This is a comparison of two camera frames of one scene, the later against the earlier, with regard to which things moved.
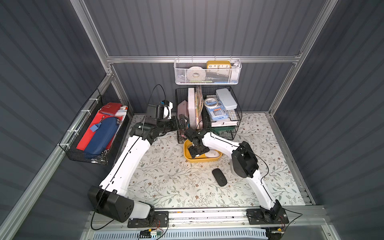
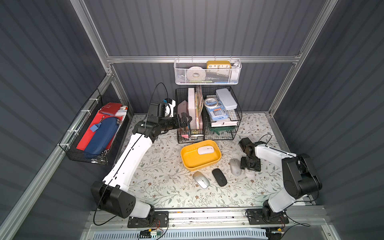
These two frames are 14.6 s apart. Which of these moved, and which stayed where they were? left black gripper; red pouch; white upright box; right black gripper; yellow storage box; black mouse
Moved: right black gripper; yellow storage box
Stayed: red pouch; left black gripper; black mouse; white upright box
